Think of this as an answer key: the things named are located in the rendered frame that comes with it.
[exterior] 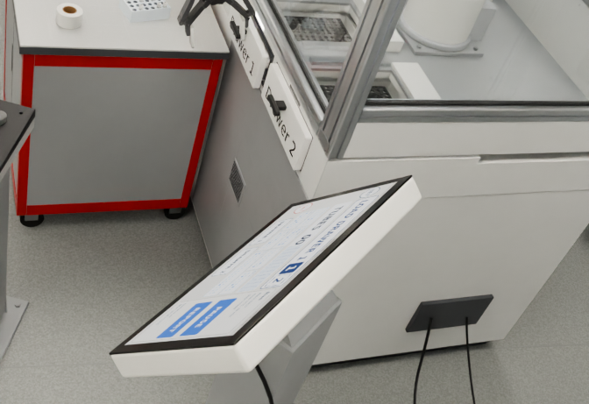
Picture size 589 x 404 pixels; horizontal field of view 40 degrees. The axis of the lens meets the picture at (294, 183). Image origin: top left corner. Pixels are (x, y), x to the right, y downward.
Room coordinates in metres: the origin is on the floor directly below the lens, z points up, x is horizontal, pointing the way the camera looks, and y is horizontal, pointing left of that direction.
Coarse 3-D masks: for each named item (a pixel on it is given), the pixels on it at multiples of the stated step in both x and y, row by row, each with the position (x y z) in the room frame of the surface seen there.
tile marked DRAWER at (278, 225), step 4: (284, 220) 1.12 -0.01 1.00; (288, 220) 1.11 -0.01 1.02; (276, 224) 1.11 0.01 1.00; (280, 224) 1.10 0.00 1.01; (284, 224) 1.09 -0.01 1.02; (272, 228) 1.09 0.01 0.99; (276, 228) 1.09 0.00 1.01; (280, 228) 1.08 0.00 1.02; (264, 232) 1.08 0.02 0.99; (268, 232) 1.07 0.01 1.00; (272, 232) 1.07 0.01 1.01; (260, 236) 1.07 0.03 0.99; (264, 236) 1.06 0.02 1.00; (268, 236) 1.05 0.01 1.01; (272, 236) 1.05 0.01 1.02; (256, 240) 1.05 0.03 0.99; (260, 240) 1.04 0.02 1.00; (264, 240) 1.04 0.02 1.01; (252, 244) 1.04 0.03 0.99; (256, 244) 1.03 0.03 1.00
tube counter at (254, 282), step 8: (296, 240) 0.98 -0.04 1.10; (304, 240) 0.97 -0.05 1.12; (288, 248) 0.96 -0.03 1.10; (296, 248) 0.94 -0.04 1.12; (280, 256) 0.93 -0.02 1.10; (288, 256) 0.92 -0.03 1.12; (272, 264) 0.91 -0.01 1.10; (280, 264) 0.89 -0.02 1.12; (264, 272) 0.88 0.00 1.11; (272, 272) 0.87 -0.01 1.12; (256, 280) 0.85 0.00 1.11; (240, 288) 0.84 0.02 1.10; (248, 288) 0.83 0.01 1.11
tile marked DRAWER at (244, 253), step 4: (252, 248) 1.01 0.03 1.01; (256, 248) 1.01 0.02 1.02; (240, 252) 1.01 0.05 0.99; (244, 252) 1.01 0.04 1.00; (248, 252) 1.00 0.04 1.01; (236, 256) 1.00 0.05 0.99; (240, 256) 0.99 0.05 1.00; (244, 256) 0.99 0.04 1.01; (232, 260) 0.98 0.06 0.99; (236, 260) 0.98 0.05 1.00; (240, 260) 0.97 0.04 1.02; (228, 264) 0.97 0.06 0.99; (232, 264) 0.96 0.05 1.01; (236, 264) 0.96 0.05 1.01; (220, 268) 0.96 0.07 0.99; (224, 268) 0.95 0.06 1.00; (228, 268) 0.95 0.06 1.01; (232, 268) 0.94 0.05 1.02; (216, 272) 0.95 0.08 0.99; (220, 272) 0.94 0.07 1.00; (224, 272) 0.94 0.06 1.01; (228, 272) 0.93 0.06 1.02
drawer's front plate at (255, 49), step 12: (240, 0) 1.96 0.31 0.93; (228, 24) 1.97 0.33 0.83; (252, 24) 1.87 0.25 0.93; (252, 36) 1.82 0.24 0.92; (252, 48) 1.80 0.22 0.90; (264, 48) 1.77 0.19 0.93; (252, 60) 1.78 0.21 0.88; (264, 60) 1.74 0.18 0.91; (252, 72) 1.76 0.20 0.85; (252, 84) 1.75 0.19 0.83
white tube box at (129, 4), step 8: (120, 0) 1.97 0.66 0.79; (128, 0) 1.97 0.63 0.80; (136, 0) 1.99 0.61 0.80; (144, 0) 2.00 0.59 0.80; (160, 0) 2.03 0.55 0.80; (120, 8) 1.97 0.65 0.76; (128, 8) 1.94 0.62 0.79; (136, 8) 1.95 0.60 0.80; (144, 8) 1.96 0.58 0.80; (152, 8) 1.99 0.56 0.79; (160, 8) 1.99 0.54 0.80; (168, 8) 2.00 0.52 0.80; (128, 16) 1.93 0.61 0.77; (136, 16) 1.93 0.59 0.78; (144, 16) 1.95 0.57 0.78; (152, 16) 1.97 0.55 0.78; (160, 16) 1.99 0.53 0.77; (168, 16) 2.01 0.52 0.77
